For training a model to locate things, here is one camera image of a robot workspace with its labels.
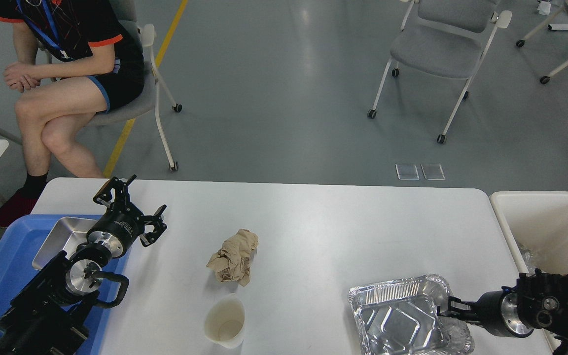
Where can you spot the seated person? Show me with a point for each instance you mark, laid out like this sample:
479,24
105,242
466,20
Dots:
74,60

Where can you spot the left floor outlet plate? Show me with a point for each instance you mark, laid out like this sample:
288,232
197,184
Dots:
407,171

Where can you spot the white paper cup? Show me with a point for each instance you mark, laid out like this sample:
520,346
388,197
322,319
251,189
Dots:
225,322

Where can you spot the stainless steel rectangular tray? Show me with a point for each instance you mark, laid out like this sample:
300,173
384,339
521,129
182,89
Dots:
67,234

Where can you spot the right floor outlet plate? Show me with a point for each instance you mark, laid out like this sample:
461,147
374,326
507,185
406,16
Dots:
433,171

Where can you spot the aluminium foil tray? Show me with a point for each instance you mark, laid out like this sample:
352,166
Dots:
400,317

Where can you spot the floor outlet plate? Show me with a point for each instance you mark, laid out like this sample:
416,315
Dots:
407,171
433,171

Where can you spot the white plastic bin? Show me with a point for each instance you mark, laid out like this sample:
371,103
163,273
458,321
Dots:
538,220

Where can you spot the crumpled brown paper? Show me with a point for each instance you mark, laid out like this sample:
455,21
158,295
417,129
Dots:
232,262

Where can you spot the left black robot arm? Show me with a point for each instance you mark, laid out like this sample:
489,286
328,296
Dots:
48,316

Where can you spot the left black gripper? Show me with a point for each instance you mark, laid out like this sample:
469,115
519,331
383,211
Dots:
123,223

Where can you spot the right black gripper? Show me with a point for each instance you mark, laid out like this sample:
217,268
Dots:
496,312

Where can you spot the grey chair white frame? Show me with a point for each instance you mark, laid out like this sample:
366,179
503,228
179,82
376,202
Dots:
442,53

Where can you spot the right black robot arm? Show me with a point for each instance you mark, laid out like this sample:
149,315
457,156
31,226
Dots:
537,301

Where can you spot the foil tray in bin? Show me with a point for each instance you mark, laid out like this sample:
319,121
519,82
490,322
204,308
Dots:
532,259

